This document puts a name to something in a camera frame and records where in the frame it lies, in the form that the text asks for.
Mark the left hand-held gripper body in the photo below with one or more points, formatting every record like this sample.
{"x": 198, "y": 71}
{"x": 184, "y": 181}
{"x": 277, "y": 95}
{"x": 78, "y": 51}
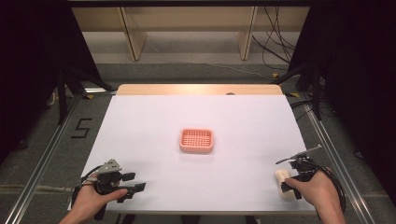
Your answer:
{"x": 108, "y": 179}

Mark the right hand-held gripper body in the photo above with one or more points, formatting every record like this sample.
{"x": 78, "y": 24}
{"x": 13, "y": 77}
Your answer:
{"x": 302, "y": 168}

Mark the pink soap dish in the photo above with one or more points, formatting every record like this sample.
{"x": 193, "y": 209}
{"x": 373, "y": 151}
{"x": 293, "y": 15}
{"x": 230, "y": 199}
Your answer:
{"x": 196, "y": 140}

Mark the person's right hand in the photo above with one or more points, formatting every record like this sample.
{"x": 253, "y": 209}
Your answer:
{"x": 314, "y": 189}

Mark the person's left hand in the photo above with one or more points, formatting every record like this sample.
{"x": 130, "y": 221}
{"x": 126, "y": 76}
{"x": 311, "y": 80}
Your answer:
{"x": 88, "y": 200}

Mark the black metal stand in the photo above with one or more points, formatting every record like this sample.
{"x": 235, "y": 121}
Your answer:
{"x": 316, "y": 93}
{"x": 62, "y": 96}

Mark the white table cover sheet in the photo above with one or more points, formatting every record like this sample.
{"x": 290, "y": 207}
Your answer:
{"x": 199, "y": 112}

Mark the black curtain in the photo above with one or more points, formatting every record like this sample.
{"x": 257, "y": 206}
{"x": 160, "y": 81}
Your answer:
{"x": 361, "y": 81}
{"x": 31, "y": 68}

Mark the beige wooden desk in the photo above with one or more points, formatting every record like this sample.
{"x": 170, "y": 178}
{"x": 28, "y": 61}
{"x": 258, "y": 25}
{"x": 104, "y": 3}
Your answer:
{"x": 186, "y": 18}

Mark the aluminium floor rail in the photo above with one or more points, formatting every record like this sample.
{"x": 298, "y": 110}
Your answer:
{"x": 40, "y": 161}
{"x": 337, "y": 158}

